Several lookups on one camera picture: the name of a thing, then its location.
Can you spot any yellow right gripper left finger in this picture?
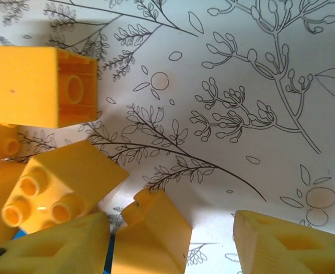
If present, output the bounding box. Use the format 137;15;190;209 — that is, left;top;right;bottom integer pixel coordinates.
0;211;111;274

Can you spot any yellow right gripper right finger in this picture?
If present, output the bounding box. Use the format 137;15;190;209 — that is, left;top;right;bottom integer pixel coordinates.
232;209;335;274

